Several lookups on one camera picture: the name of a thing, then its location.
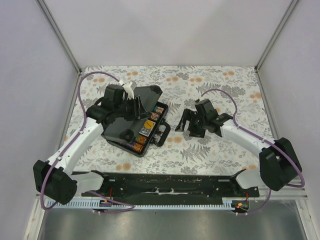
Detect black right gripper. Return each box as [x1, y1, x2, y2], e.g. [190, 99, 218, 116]
[175, 108, 208, 139]

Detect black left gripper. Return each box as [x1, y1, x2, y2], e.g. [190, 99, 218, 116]
[113, 95, 149, 121]

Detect yellow big blind button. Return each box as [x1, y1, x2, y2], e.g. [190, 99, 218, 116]
[144, 120, 155, 129]

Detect blue playing card deck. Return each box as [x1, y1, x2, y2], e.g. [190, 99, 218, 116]
[139, 119, 156, 137]

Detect black poker set case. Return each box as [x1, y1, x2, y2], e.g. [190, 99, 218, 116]
[101, 85, 171, 158]

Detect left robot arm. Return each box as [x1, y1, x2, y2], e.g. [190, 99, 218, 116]
[33, 82, 162, 205]

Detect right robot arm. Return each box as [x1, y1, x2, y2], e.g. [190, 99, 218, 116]
[175, 99, 302, 197]

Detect bottom poker chip row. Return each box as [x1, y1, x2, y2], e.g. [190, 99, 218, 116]
[120, 142, 144, 153]

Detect floral patterned table mat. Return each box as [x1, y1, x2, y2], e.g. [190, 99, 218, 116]
[75, 65, 272, 175]

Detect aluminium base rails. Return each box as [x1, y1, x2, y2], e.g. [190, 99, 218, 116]
[34, 161, 311, 201]

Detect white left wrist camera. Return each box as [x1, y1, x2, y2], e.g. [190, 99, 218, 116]
[118, 80, 137, 100]

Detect white slotted cable duct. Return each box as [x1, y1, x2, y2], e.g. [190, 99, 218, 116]
[54, 198, 236, 211]

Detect aluminium right frame post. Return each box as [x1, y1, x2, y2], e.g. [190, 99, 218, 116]
[254, 0, 301, 72]

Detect aluminium frame post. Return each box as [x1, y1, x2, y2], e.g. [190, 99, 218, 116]
[254, 0, 301, 72]
[35, 0, 82, 75]

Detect aluminium left frame post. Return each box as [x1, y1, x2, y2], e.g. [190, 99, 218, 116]
[35, 0, 82, 75]

